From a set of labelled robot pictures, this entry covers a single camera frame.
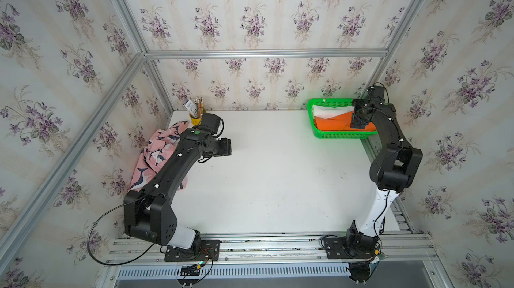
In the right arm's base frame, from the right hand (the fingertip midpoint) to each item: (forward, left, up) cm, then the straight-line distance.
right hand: (351, 109), depth 95 cm
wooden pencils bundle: (+6, +76, -5) cm, 77 cm away
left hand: (-23, +59, -3) cm, 64 cm away
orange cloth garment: (0, +2, -11) cm, 11 cm away
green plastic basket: (+24, -4, -17) cm, 29 cm away
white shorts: (+10, +7, -12) cm, 17 cm away
